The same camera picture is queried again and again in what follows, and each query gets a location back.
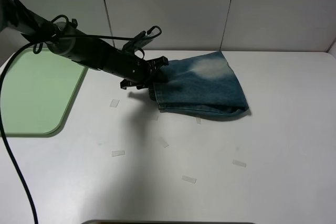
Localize clear tape piece bottom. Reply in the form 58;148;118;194
182;175;196;184

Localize clear tape piece right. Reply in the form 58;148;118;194
232;159;247;167

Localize clear tape piece upper middle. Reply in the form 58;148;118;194
151;114;159;121

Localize clear tape piece far left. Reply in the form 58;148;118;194
110;99;120;108

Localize children's blue denim shorts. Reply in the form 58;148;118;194
149;51;249;119

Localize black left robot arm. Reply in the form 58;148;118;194
1;0;169;89

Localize light green plastic tray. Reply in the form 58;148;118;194
1;49;87;137

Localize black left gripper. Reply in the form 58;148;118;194
104;49;169;90

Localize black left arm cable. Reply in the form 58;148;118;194
0;0;148;224

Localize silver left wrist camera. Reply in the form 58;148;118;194
122;26;162;53

